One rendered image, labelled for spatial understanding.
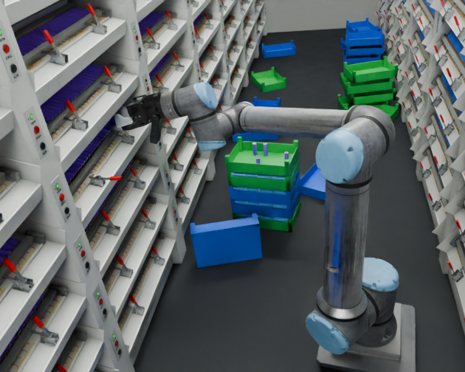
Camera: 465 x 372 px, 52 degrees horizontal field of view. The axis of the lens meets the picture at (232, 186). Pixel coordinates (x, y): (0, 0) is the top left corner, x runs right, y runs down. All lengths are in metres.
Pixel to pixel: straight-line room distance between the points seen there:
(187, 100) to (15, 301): 0.76
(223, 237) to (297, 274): 0.36
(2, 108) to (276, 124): 0.76
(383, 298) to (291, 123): 0.62
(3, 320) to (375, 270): 1.08
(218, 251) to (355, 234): 1.00
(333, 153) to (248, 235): 1.05
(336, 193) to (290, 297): 0.91
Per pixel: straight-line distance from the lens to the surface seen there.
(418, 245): 2.31
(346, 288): 1.40
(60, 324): 1.39
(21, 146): 1.19
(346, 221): 1.23
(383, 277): 1.60
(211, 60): 2.99
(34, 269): 1.27
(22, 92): 1.18
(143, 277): 1.98
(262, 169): 2.16
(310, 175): 2.72
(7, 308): 1.20
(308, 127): 1.38
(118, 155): 1.65
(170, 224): 2.10
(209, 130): 1.54
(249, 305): 2.01
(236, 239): 2.11
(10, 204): 1.17
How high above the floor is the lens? 1.48
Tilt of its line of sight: 33 degrees down
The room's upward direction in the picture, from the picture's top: 7 degrees counter-clockwise
